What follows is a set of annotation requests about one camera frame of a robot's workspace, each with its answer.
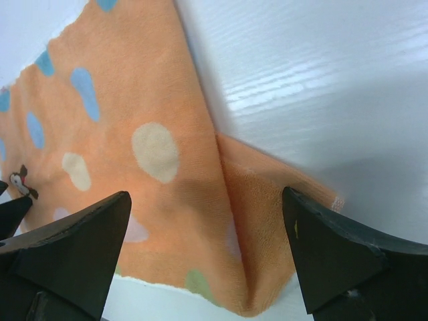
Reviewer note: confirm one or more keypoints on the orange polka dot towel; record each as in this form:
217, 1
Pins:
114, 104

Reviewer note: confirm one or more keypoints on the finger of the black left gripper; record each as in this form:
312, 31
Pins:
3, 187
12, 214

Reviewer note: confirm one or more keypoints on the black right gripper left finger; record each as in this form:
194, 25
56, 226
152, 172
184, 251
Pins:
63, 270

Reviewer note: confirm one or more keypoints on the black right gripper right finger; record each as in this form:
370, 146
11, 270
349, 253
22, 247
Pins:
349, 271

